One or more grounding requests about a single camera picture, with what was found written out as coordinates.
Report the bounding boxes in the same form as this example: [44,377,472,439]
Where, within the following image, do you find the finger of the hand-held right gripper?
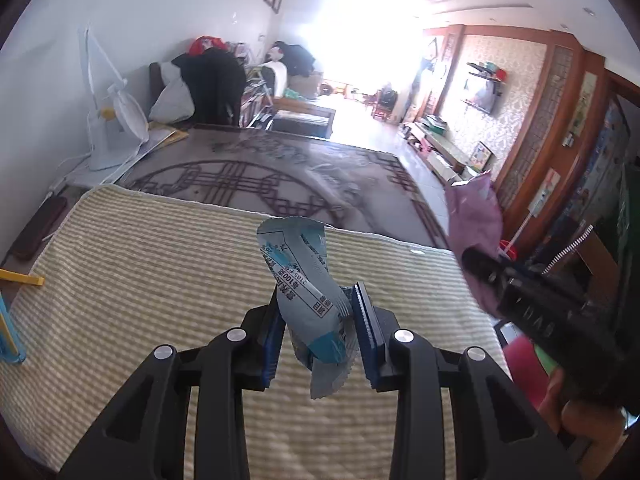
[460,249,517,288]

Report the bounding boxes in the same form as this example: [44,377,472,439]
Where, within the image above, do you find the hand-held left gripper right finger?
[350,282,584,480]

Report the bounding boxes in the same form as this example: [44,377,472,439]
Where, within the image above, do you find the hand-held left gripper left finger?
[59,289,287,480]

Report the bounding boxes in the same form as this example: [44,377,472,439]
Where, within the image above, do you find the pink plastic wrapper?
[444,169,504,312]

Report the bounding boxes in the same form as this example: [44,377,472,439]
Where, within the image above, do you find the blue white snack wrapper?
[256,215,359,402]

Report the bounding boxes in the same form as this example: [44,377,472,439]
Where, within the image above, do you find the person's right hand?
[541,371,628,467]

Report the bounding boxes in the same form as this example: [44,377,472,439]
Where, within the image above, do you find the small framed picture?
[469,142,494,172]

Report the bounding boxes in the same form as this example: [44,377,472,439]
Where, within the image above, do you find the low television cabinet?
[404,122,482,184]

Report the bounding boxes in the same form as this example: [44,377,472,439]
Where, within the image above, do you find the wooden chairs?
[371,88,402,122]

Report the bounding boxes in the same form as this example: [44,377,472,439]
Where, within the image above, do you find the wooden coffee table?
[272,97,337,139]

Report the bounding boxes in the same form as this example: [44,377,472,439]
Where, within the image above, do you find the blue yellow plastic toy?
[0,294,27,364]

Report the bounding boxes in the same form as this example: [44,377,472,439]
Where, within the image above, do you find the white plastic bag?
[148,74,196,124]

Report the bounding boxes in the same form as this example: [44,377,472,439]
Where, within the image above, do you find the black jacket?
[172,47,249,127]

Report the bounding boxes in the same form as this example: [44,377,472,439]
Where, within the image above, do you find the white desk fan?
[87,84,150,172]

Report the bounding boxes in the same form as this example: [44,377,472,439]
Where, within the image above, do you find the black clothes heap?
[272,42,317,79]

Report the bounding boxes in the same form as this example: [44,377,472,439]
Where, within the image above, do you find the red cloth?
[188,35,229,57]

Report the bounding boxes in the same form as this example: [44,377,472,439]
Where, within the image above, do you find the white mop handle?
[509,199,547,252]

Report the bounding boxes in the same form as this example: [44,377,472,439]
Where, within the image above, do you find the metal bead chain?
[544,224,594,277]

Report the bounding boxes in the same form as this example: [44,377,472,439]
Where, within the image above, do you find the wall television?
[467,72,501,114]

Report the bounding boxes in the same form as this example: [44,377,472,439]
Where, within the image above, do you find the white cable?
[42,152,92,197]

